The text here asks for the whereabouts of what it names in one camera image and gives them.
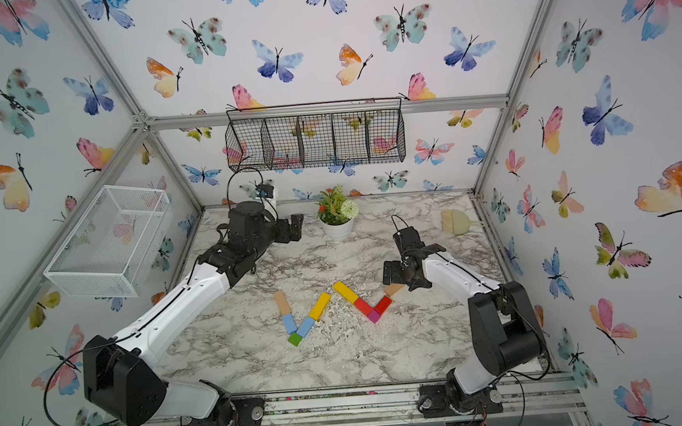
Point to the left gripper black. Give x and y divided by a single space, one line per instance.
295 227

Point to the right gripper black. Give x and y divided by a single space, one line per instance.
393 266

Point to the natural wood block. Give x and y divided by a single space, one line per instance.
282 303
393 289

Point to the red block short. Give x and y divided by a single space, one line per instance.
383 305

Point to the red block long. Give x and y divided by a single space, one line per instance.
363 306

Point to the yellow block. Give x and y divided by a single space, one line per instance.
346 292
319 307

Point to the light blue block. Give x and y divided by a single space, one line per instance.
305 327
289 323

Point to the green cube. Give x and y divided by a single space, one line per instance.
295 339

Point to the magenta cube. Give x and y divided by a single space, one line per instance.
374 316

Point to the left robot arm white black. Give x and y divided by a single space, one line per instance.
119 372

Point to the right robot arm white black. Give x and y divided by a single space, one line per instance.
503 324

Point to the flowering potted plant white pot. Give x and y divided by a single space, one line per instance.
337 212

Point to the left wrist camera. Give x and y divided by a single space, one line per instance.
265 190

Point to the black wire wall basket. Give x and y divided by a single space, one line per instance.
317 135

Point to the white mesh wall basket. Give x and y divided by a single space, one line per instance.
110 251

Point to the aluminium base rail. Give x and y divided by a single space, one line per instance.
406 403

